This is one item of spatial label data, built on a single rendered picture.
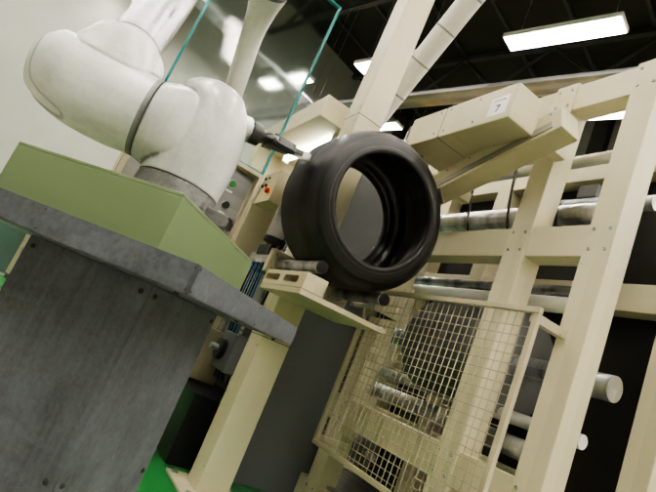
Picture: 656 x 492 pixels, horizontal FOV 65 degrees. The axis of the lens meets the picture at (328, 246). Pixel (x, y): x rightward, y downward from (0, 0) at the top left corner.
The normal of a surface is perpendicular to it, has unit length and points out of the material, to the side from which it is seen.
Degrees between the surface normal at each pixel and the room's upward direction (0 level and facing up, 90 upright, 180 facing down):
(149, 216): 90
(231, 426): 90
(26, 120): 90
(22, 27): 90
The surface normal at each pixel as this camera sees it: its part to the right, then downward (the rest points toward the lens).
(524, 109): 0.47, -0.01
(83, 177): -0.18, -0.30
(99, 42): 0.36, -0.47
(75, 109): -0.16, 0.62
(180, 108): 0.30, -0.25
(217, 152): 0.66, 0.07
